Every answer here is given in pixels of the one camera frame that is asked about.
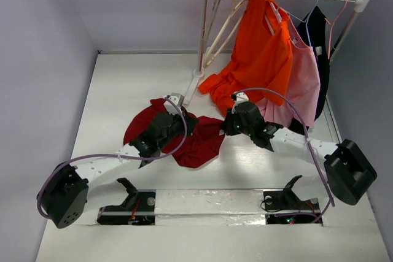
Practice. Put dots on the dark red t shirt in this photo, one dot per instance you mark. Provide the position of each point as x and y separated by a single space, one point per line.
200 147

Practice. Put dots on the white plastic hanger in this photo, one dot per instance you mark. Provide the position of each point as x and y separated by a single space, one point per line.
272 20

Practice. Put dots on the orange t shirt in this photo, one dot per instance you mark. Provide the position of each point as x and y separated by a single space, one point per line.
260 64

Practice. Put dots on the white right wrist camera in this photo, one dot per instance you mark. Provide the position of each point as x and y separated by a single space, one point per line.
238 98

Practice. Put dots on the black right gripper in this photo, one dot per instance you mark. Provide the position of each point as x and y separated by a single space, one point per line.
229 123

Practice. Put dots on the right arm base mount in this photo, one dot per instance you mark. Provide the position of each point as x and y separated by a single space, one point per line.
284 207

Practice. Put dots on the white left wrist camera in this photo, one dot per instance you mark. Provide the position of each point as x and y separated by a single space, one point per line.
173 103

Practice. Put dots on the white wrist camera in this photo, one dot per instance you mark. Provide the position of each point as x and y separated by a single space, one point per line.
173 103
238 98

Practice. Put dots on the black t shirt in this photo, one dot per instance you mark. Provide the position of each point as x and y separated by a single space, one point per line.
313 34

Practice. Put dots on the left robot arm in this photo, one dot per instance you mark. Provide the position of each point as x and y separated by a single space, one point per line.
66 192

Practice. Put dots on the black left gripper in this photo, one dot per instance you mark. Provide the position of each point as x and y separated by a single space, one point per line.
181 121

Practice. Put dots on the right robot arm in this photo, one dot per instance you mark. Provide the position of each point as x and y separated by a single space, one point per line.
346 172

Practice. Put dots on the pink t shirt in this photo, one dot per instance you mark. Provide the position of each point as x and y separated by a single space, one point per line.
303 89

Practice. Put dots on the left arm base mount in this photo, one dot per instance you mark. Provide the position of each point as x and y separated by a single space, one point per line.
137 209

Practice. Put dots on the beige wooden hanger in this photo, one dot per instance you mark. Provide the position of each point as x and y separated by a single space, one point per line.
224 35

